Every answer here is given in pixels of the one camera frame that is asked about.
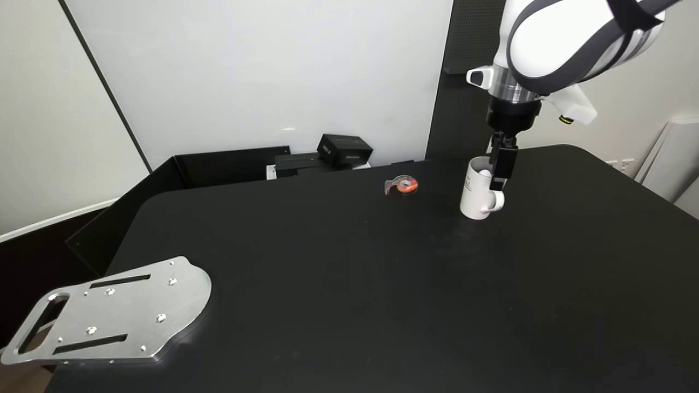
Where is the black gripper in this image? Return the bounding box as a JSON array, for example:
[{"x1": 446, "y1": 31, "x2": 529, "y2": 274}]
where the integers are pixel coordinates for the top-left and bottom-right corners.
[{"x1": 488, "y1": 99, "x2": 542, "y2": 190}]

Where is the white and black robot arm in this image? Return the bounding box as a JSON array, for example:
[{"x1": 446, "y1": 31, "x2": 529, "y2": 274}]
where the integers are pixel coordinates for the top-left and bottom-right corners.
[{"x1": 466, "y1": 0, "x2": 679, "y2": 190}]

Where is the white ceramic mug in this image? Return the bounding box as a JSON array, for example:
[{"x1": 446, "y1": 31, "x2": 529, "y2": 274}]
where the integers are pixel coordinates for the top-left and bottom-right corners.
[{"x1": 458, "y1": 156, "x2": 504, "y2": 222}]

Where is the black vertical pillar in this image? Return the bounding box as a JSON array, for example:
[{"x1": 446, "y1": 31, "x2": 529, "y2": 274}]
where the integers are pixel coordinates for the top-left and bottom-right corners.
[{"x1": 423, "y1": 0, "x2": 540, "y2": 164}]

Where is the orange tape dispenser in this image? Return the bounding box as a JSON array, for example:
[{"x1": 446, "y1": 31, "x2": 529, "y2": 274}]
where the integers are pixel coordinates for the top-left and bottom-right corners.
[{"x1": 384, "y1": 176, "x2": 420, "y2": 194}]

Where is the small black box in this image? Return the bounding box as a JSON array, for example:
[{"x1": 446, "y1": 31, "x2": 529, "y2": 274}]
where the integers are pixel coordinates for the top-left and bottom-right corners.
[{"x1": 317, "y1": 134, "x2": 373, "y2": 168}]

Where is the white whiteboard panel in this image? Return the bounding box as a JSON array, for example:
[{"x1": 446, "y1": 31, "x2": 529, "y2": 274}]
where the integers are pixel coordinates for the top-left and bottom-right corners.
[{"x1": 64, "y1": 0, "x2": 453, "y2": 167}]

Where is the silver metal mounting plate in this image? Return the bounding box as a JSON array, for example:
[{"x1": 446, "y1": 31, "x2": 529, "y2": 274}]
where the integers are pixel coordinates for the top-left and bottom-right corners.
[{"x1": 3, "y1": 255, "x2": 211, "y2": 366}]

